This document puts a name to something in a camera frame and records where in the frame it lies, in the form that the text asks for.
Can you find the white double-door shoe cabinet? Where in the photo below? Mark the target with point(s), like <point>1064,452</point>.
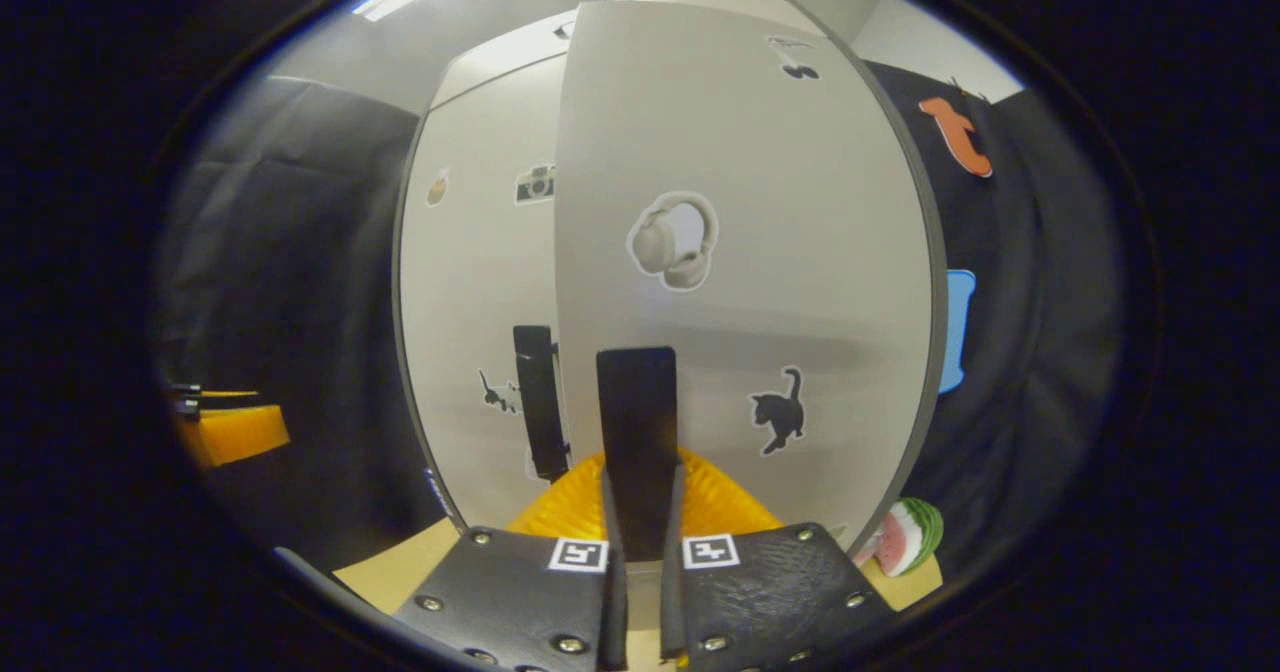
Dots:
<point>398,272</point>

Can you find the watermelon slice toy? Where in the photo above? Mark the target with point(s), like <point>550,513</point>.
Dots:
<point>910,537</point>

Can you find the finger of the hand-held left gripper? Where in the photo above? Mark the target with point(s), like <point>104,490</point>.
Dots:
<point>215,395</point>
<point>235,437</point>

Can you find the white shoe cabinet door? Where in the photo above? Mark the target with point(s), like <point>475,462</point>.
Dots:
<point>470,282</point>
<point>800,252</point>

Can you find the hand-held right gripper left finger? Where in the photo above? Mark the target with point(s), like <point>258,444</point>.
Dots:
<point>613,602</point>

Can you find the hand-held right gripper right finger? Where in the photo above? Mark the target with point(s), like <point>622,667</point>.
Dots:
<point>672,602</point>

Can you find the black backdrop cloth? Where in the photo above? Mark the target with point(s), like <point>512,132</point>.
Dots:
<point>1040,352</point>
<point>300,252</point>

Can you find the white cabinet drawer front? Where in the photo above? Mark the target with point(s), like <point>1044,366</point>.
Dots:
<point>500,67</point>

